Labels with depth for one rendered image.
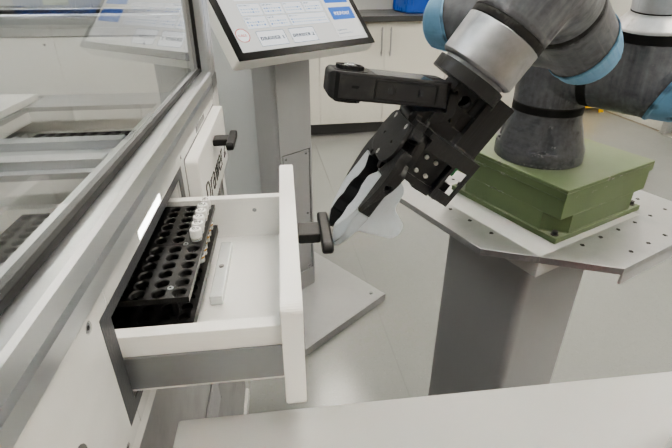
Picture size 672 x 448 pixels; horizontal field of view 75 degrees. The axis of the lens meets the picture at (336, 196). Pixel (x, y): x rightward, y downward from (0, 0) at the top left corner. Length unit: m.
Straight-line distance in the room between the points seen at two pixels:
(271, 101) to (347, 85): 1.03
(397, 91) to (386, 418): 0.32
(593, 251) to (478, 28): 0.49
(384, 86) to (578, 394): 0.38
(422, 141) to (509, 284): 0.51
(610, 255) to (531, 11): 0.49
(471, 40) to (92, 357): 0.38
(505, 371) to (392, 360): 0.65
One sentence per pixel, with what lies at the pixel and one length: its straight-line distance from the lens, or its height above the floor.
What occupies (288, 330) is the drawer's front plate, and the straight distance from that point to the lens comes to 0.36.
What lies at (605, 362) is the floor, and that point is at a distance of 1.81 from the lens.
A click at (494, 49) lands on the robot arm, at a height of 1.10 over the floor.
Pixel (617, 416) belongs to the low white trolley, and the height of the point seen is 0.76.
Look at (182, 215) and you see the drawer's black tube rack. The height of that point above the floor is 0.90.
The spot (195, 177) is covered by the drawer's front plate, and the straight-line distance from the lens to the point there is 0.64.
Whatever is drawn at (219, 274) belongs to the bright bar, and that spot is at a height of 0.85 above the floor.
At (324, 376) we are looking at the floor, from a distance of 1.53.
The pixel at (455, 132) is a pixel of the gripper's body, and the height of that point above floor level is 1.02.
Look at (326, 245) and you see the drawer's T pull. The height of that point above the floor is 0.91.
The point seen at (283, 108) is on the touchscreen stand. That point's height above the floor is 0.78.
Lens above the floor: 1.15
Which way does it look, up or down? 26 degrees down
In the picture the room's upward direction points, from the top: straight up
